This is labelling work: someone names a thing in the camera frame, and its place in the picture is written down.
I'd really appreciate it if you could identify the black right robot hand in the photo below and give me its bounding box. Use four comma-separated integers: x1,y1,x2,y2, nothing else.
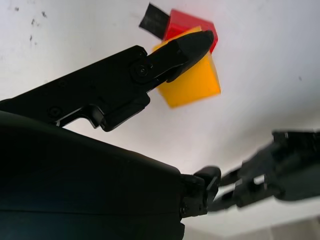
0,29,320,240

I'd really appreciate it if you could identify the yellow wooden block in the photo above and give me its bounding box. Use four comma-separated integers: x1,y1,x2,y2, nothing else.
152,25,222,109

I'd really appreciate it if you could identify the red wooden block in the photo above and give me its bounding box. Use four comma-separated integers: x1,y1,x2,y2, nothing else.
163,9,219,55

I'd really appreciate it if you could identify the black tape strip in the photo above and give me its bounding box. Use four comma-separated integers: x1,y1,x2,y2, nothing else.
138,2,171,40

